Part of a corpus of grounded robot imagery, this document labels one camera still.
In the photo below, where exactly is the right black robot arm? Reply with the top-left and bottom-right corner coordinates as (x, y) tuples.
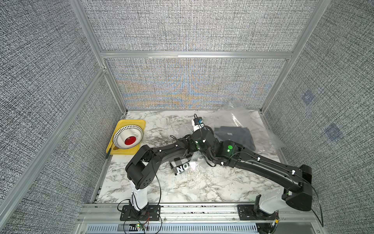
(188, 129), (313, 216)

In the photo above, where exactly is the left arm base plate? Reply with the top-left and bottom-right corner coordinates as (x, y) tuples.
(120, 205), (161, 221)

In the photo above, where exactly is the black white checkered cloth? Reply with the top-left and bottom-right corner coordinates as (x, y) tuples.
(169, 157), (198, 176)

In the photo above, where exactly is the clear vacuum bag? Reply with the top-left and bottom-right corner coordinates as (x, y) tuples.
(168, 102), (283, 162)

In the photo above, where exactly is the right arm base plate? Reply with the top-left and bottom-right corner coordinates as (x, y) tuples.
(237, 204), (278, 221)

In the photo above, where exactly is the aluminium front rail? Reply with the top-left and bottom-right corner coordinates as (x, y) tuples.
(74, 202), (326, 234)

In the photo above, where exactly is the yellow tray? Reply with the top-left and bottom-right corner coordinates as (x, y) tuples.
(106, 120), (146, 155)

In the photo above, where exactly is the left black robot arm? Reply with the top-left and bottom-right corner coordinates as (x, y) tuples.
(125, 138), (198, 211)

